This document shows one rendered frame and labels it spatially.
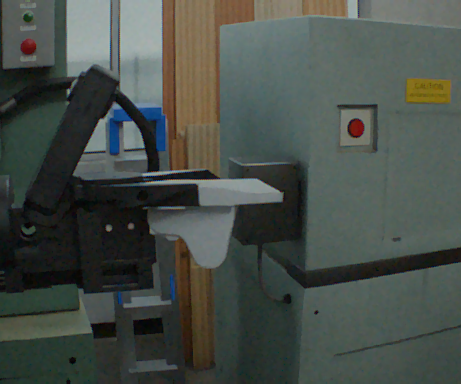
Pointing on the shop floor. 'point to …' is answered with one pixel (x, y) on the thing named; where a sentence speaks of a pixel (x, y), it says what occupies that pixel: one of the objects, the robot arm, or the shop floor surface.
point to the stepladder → (129, 370)
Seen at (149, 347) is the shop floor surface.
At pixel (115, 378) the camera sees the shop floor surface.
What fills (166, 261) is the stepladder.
